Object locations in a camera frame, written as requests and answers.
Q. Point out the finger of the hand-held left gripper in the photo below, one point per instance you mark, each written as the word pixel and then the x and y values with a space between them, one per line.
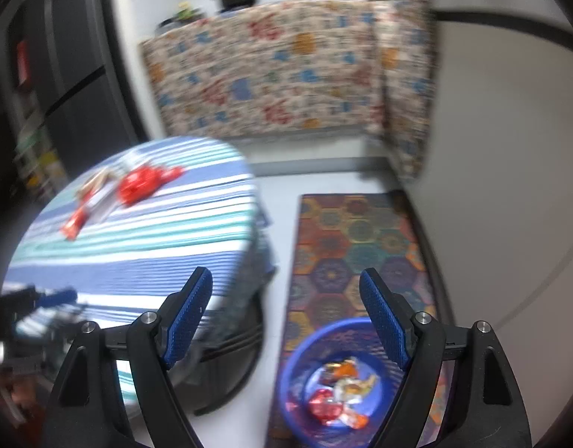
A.
pixel 57 297

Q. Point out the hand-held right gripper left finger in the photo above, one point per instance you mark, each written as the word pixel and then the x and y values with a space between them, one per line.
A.
pixel 186 322

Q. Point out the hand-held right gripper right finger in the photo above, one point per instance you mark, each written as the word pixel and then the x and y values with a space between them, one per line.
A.
pixel 384 322

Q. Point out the orange and blue snack packet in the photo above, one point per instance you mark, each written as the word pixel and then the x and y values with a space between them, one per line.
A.
pixel 344 369

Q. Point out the gold foil wrapper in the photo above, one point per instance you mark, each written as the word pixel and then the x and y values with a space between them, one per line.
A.
pixel 356 387

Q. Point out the red and white stick packet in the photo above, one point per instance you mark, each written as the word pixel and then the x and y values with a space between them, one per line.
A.
pixel 76 226

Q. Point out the blue plastic mesh basket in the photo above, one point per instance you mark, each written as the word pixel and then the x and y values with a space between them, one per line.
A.
pixel 295 373

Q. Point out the red and green wrapper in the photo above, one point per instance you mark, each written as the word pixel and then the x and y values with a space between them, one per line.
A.
pixel 324 406

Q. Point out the beige snack wrapper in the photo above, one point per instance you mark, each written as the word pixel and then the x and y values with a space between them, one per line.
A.
pixel 97 182

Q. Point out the red plastic bag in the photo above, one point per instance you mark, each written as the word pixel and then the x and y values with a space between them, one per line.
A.
pixel 137 185

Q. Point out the black table base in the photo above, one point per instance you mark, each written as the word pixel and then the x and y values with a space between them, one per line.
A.
pixel 230 359

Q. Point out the colourful hexagon floor mat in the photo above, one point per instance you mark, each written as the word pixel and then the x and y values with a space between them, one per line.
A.
pixel 351 242

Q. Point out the round table, striped cloth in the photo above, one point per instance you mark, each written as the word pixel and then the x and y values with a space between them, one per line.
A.
pixel 151 242

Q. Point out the white storage rack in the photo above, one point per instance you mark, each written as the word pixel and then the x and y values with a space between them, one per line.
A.
pixel 34 149

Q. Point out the beige kitchen counter cabinet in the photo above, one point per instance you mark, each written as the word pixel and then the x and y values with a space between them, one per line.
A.
pixel 501 149

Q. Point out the grey refrigerator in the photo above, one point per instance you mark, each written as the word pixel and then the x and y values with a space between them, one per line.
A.
pixel 81 79

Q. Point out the narrow printed cloth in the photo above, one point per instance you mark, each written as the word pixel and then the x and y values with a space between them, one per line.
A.
pixel 407 102

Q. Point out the red hanging cloth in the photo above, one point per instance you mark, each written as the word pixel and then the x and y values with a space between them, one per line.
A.
pixel 22 63

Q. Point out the large printed cloth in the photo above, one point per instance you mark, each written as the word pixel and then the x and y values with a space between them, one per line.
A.
pixel 267 79

